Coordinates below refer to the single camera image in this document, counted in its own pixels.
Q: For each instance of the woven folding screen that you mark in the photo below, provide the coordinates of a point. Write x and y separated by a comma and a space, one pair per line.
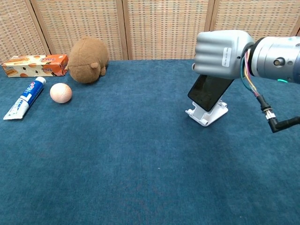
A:
131, 25

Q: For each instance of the brown plush toy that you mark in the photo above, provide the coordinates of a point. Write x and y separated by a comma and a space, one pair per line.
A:
87, 60

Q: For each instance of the orange biscuit box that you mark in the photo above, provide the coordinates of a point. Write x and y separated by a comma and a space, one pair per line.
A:
35, 65

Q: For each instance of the blue white toothpaste tube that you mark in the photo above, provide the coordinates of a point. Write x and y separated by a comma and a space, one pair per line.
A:
25, 98

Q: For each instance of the pale pink ball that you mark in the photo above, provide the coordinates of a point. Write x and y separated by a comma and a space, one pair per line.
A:
60, 92

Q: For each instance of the black smartphone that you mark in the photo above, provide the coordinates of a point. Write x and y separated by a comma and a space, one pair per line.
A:
209, 92

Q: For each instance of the blue table cloth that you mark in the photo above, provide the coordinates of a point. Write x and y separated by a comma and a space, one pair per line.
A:
117, 152

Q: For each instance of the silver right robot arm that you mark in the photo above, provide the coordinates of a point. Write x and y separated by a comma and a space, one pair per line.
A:
275, 59

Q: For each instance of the white folding phone stand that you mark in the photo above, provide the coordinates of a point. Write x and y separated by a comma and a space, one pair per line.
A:
212, 114

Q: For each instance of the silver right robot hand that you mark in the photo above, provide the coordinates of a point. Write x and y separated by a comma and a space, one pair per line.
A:
218, 52

